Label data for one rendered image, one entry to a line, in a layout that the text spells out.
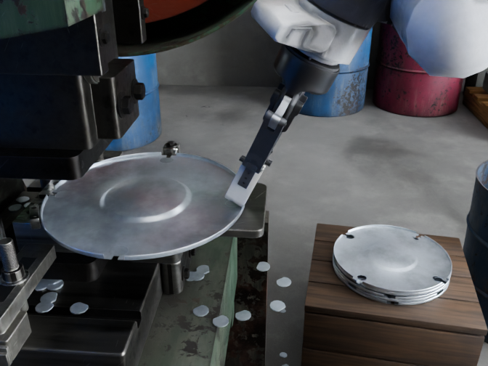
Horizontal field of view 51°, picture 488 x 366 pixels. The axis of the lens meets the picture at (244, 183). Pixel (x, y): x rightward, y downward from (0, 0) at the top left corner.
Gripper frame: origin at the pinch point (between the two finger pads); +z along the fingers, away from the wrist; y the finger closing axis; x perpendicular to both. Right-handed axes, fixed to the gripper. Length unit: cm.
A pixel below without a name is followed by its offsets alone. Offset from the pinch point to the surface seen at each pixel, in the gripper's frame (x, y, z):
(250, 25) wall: 66, 320, 70
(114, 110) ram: 18.1, -7.0, -3.9
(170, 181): 10.1, 2.5, 8.0
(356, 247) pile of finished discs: -31, 55, 33
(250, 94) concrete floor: 41, 300, 110
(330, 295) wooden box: -29, 38, 39
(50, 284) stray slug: 15.9, -15.0, 20.0
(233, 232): -2.1, -6.0, 4.0
